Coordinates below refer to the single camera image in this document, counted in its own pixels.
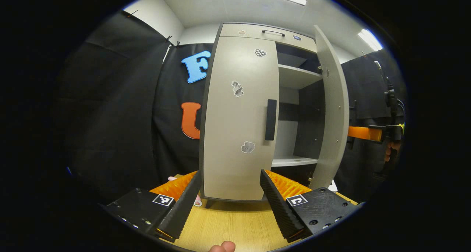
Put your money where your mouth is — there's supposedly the shoe cabinet door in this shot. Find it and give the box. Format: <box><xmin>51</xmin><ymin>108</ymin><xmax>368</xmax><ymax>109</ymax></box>
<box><xmin>201</xmin><ymin>36</ymin><xmax>280</xmax><ymax>202</ymax></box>
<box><xmin>308</xmin><ymin>25</ymin><xmax>358</xmax><ymax>191</ymax></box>

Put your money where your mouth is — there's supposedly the double-door shoe cabinet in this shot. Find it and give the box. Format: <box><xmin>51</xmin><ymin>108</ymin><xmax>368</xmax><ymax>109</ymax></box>
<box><xmin>199</xmin><ymin>22</ymin><xmax>324</xmax><ymax>208</ymax></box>

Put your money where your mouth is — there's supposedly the white cabinet shelf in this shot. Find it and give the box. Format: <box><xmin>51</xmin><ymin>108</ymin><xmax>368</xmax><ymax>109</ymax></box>
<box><xmin>271</xmin><ymin>156</ymin><xmax>319</xmax><ymax>168</ymax></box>
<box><xmin>278</xmin><ymin>64</ymin><xmax>323</xmax><ymax>90</ymax></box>

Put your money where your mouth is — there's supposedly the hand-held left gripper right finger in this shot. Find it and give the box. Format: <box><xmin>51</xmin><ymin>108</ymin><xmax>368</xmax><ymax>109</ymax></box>
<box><xmin>260</xmin><ymin>169</ymin><xmax>365</xmax><ymax>243</ymax></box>

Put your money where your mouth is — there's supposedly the small ceiling light panel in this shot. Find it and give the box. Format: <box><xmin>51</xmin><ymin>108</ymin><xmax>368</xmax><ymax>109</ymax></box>
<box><xmin>358</xmin><ymin>28</ymin><xmax>384</xmax><ymax>52</ymax></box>

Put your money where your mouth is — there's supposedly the small pink green plush toy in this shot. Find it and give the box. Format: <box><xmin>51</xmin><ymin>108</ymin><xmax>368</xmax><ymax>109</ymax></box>
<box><xmin>167</xmin><ymin>176</ymin><xmax>202</xmax><ymax>207</ymax></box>

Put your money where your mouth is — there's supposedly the black backdrop cloth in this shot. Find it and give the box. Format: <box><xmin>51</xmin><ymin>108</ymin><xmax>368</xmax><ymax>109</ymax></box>
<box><xmin>61</xmin><ymin>10</ymin><xmax>173</xmax><ymax>205</ymax></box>
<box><xmin>333</xmin><ymin>48</ymin><xmax>409</xmax><ymax>205</ymax></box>
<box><xmin>152</xmin><ymin>42</ymin><xmax>214</xmax><ymax>184</ymax></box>

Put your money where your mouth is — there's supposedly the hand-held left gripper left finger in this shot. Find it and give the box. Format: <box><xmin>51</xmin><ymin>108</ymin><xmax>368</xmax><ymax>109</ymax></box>
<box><xmin>101</xmin><ymin>170</ymin><xmax>203</xmax><ymax>243</ymax></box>

